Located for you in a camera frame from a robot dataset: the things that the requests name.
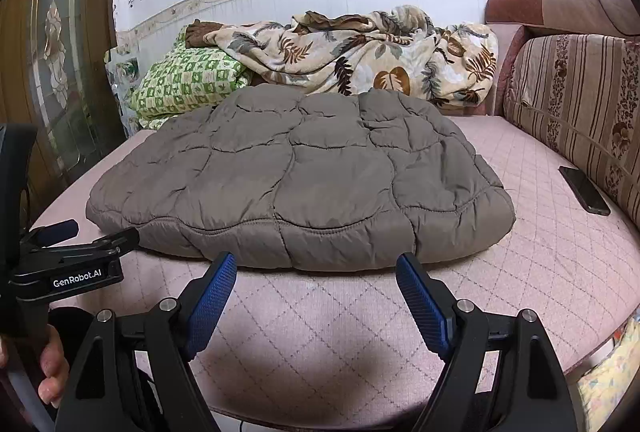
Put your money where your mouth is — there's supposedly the wooden door with glass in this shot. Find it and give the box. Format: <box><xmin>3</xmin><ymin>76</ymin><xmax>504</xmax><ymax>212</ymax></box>
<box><xmin>0</xmin><ymin>0</ymin><xmax>126</xmax><ymax>213</ymax></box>

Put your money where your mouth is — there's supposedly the light grey tube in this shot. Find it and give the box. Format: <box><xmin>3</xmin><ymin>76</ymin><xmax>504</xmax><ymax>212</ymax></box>
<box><xmin>0</xmin><ymin>359</ymin><xmax>56</xmax><ymax>432</ymax></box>

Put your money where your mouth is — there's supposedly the striped floral cushion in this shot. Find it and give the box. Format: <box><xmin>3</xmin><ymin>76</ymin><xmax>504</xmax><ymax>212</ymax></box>
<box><xmin>502</xmin><ymin>33</ymin><xmax>640</xmax><ymax>233</ymax></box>

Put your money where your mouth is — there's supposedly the brown cloth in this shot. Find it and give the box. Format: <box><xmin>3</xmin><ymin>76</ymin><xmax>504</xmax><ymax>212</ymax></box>
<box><xmin>184</xmin><ymin>18</ymin><xmax>223</xmax><ymax>49</ymax></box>

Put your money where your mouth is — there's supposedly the printed plastic bag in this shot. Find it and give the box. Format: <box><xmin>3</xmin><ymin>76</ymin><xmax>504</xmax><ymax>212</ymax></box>
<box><xmin>104</xmin><ymin>44</ymin><xmax>146</xmax><ymax>138</ymax></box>

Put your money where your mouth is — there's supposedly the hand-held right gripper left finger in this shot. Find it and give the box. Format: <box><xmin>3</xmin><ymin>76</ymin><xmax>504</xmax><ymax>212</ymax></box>
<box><xmin>54</xmin><ymin>252</ymin><xmax>238</xmax><ymax>432</ymax></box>

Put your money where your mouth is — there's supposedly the grey quilted puffer jacket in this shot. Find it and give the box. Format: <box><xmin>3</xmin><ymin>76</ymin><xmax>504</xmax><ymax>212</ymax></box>
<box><xmin>85</xmin><ymin>84</ymin><xmax>517</xmax><ymax>273</ymax></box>

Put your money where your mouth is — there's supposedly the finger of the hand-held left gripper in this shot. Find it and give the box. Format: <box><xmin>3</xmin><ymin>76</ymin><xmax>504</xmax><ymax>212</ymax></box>
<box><xmin>20</xmin><ymin>219</ymin><xmax>80</xmax><ymax>249</ymax></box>
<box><xmin>22</xmin><ymin>227</ymin><xmax>141</xmax><ymax>265</ymax></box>

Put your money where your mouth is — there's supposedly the black smartphone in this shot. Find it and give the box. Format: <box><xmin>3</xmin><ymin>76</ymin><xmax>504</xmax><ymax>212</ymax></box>
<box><xmin>558</xmin><ymin>165</ymin><xmax>612</xmax><ymax>217</ymax></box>

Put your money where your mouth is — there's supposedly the leaf print fleece blanket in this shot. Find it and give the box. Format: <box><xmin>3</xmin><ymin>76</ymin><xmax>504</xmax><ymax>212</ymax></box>
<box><xmin>202</xmin><ymin>4</ymin><xmax>500</xmax><ymax>109</ymax></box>

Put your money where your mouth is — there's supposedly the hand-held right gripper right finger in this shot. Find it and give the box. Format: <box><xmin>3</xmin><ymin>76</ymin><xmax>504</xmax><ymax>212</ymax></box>
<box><xmin>395</xmin><ymin>252</ymin><xmax>586</xmax><ymax>432</ymax></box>

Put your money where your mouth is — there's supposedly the pale floral cloth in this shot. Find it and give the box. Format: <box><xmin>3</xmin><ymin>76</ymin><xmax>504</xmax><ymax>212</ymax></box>
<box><xmin>577</xmin><ymin>317</ymin><xmax>640</xmax><ymax>432</ymax></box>

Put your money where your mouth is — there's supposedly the person's left hand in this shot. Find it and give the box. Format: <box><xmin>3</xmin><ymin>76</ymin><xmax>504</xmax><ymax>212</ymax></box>
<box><xmin>0</xmin><ymin>322</ymin><xmax>71</xmax><ymax>405</ymax></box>

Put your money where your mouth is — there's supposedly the green patterned pillow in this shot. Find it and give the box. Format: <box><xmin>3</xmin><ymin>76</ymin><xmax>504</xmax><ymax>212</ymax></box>
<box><xmin>129</xmin><ymin>24</ymin><xmax>253</xmax><ymax>123</ymax></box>

